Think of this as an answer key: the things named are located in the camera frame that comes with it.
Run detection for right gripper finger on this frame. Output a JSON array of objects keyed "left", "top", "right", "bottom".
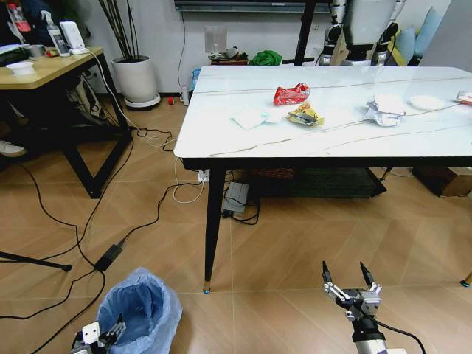
[
  {"left": 322, "top": 260, "right": 353, "bottom": 306},
  {"left": 359, "top": 261, "right": 384, "bottom": 296}
]

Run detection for trash bin with blue bag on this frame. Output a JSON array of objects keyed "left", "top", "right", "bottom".
[{"left": 96, "top": 267, "right": 183, "bottom": 354}]

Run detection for black power adapter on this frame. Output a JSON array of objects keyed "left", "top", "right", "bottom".
[{"left": 93, "top": 239, "right": 128, "bottom": 271}]

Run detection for black tripod leg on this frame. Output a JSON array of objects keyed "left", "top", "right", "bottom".
[{"left": 0, "top": 250, "right": 73, "bottom": 273}]

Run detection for black crate under table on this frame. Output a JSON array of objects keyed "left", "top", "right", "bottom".
[{"left": 239, "top": 167, "right": 388, "bottom": 201}]

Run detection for brown cardboard box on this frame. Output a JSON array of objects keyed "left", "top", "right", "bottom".
[{"left": 412, "top": 166, "right": 472, "bottom": 198}]

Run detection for grey box under table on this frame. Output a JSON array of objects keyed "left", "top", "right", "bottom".
[{"left": 221, "top": 181, "right": 251, "bottom": 218}]

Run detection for crumpled white paper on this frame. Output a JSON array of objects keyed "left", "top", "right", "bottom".
[{"left": 364, "top": 94, "right": 407, "bottom": 128}]

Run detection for white marble dining table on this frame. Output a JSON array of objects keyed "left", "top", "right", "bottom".
[{"left": 173, "top": 65, "right": 472, "bottom": 295}]

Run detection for yellow snack wrapper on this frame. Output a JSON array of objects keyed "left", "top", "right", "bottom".
[{"left": 285, "top": 103, "right": 326, "bottom": 127}]

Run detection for flat white tissue packet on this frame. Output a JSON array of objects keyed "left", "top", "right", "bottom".
[{"left": 229, "top": 109, "right": 283, "bottom": 131}]

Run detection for red snack wrapper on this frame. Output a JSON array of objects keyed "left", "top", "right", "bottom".
[{"left": 273, "top": 82, "right": 310, "bottom": 106}]

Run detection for white shoe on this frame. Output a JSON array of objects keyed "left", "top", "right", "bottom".
[{"left": 0, "top": 139, "right": 28, "bottom": 157}]

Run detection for green cloth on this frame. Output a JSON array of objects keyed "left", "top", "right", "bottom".
[{"left": 248, "top": 49, "right": 284, "bottom": 66}]

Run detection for white plant pot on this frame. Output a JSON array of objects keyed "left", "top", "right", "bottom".
[{"left": 111, "top": 55, "right": 162, "bottom": 108}]

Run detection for blue cushion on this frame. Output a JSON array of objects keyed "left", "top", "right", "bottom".
[{"left": 394, "top": 6, "right": 443, "bottom": 66}]

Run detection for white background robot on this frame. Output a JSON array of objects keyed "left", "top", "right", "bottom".
[{"left": 315, "top": 0, "right": 405, "bottom": 67}]

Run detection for black stand pole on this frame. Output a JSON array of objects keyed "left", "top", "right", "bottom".
[{"left": 294, "top": 0, "right": 317, "bottom": 66}]

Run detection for white round bowl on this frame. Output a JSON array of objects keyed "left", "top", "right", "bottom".
[{"left": 6, "top": 61, "right": 35, "bottom": 76}]

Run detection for white upright device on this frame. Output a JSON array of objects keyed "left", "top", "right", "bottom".
[{"left": 58, "top": 21, "right": 86, "bottom": 55}]

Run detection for clear spray bottle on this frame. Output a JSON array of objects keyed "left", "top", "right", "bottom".
[{"left": 39, "top": 7, "right": 71, "bottom": 58}]

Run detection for dark plant stems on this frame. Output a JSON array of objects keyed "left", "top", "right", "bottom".
[{"left": 98, "top": 0, "right": 141, "bottom": 62}]

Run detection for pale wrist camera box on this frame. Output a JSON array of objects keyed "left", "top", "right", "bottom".
[
  {"left": 81, "top": 322, "right": 102, "bottom": 343},
  {"left": 360, "top": 291, "right": 381, "bottom": 315}
]

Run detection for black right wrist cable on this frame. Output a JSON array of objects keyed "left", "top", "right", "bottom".
[{"left": 375, "top": 319, "right": 426, "bottom": 354}]

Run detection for long black floor cable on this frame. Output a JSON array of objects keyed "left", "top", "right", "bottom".
[{"left": 0, "top": 127, "right": 207, "bottom": 354}]

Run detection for white floor cable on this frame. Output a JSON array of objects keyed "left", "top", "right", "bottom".
[{"left": 83, "top": 47, "right": 206, "bottom": 204}]

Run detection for wooden desk with black frame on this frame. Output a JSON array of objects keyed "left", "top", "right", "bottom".
[{"left": 0, "top": 46, "right": 133, "bottom": 199}]

